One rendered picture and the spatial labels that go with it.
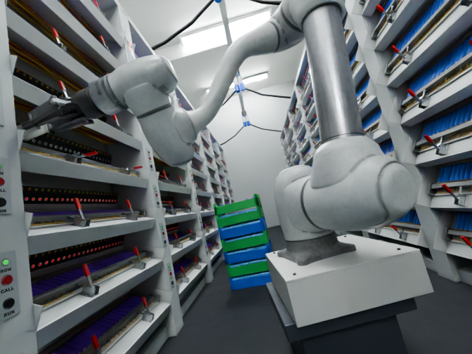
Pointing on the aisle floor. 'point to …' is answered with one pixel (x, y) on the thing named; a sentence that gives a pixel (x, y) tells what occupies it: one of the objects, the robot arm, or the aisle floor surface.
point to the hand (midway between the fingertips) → (31, 129)
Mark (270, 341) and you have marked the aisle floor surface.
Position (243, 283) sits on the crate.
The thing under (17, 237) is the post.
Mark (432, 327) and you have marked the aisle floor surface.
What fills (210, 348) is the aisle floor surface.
